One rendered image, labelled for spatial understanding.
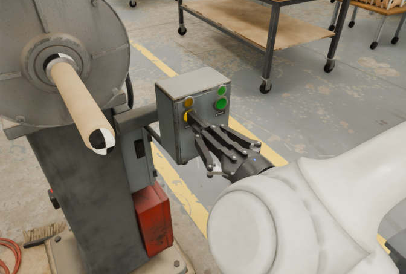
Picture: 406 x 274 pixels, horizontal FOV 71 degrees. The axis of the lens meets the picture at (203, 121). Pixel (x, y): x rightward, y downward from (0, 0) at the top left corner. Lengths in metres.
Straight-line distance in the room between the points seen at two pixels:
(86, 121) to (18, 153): 2.18
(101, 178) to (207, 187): 1.10
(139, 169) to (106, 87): 0.47
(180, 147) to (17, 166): 1.82
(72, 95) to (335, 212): 0.31
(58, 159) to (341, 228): 0.68
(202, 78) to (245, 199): 0.48
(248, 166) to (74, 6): 0.37
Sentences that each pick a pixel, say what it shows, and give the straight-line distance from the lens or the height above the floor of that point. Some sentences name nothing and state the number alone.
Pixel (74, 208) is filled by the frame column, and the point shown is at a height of 0.75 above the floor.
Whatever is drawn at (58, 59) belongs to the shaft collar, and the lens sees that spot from 0.47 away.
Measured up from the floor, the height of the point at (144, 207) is 0.62.
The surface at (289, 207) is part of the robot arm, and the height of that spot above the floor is 1.26.
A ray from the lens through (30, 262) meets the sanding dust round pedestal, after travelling 1.83.
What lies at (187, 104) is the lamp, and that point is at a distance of 0.62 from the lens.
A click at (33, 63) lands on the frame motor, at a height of 1.26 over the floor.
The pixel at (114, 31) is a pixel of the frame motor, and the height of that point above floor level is 1.28.
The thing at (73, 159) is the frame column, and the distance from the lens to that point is 0.81.
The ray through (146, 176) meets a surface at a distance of 1.01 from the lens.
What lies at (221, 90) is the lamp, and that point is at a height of 1.11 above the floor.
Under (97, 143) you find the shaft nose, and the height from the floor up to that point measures 1.26.
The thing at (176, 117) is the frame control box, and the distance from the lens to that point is 0.63.
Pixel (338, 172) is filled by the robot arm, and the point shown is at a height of 1.26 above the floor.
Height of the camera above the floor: 1.45
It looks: 37 degrees down
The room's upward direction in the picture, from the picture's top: straight up
